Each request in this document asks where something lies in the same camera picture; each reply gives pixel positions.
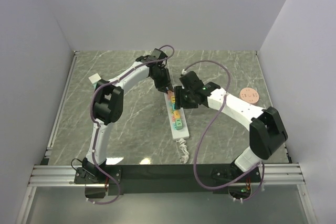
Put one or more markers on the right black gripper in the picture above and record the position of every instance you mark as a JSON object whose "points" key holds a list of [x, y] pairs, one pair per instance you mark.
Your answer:
{"points": [[179, 92]]}

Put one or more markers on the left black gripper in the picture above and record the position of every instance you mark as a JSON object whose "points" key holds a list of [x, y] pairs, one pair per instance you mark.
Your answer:
{"points": [[163, 86]]}

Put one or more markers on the white multicolour power strip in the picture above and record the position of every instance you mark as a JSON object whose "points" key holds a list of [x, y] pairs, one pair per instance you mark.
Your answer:
{"points": [[176, 134]]}

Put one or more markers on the round pink power socket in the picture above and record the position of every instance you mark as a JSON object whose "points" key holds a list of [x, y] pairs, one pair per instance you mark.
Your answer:
{"points": [[249, 95]]}

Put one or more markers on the white charger plug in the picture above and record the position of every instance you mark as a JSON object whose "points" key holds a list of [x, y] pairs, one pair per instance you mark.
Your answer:
{"points": [[94, 78]]}

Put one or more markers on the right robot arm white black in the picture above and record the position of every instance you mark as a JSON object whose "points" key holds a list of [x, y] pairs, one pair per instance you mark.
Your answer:
{"points": [[266, 129]]}

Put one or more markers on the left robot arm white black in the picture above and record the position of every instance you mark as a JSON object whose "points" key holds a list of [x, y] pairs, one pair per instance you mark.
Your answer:
{"points": [[106, 106]]}

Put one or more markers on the green adapter plug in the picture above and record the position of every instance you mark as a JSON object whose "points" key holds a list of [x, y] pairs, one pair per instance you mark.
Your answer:
{"points": [[178, 124]]}

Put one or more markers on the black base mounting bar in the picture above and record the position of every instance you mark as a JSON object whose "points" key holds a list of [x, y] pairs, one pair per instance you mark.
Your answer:
{"points": [[173, 178]]}

